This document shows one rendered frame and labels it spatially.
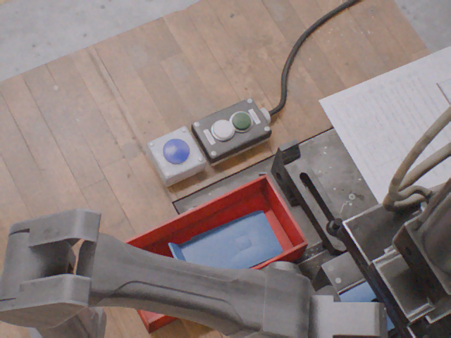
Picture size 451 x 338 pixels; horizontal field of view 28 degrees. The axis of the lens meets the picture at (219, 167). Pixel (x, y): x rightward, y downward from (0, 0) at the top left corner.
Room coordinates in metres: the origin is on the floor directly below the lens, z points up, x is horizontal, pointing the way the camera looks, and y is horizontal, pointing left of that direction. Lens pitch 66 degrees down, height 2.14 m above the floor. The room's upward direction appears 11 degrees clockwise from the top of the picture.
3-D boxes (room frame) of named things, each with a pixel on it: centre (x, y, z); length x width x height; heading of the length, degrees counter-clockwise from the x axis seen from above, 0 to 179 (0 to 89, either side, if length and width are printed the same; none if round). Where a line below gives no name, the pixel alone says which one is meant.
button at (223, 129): (0.61, 0.01, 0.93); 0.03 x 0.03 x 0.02
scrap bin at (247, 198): (0.42, -0.01, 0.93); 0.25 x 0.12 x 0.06; 128
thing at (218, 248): (0.43, -0.03, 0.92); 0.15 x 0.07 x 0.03; 125
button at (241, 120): (0.63, -0.02, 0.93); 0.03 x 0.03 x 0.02
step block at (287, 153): (0.56, -0.11, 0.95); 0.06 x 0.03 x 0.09; 38
